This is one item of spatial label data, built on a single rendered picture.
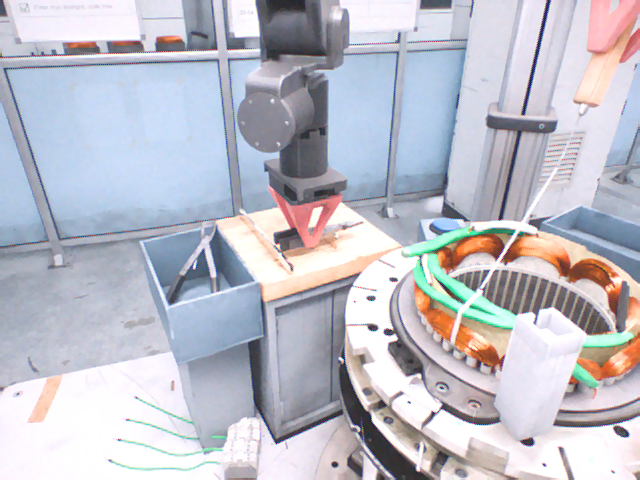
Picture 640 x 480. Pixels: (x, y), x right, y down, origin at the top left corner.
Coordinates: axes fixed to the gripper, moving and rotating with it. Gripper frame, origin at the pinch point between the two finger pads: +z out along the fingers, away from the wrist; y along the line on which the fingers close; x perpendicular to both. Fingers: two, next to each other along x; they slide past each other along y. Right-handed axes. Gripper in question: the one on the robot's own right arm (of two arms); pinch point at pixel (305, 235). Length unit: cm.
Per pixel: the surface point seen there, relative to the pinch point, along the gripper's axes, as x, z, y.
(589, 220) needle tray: 44.3, 4.2, 10.2
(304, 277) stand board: -2.8, 2.5, 5.1
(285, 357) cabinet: -5.4, 15.2, 4.2
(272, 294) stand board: -7.0, 3.6, 5.1
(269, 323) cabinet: -7.5, 8.0, 4.8
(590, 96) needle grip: 8.3, -21.8, 26.8
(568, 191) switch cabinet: 230, 84, -106
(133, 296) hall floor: -16, 110, -160
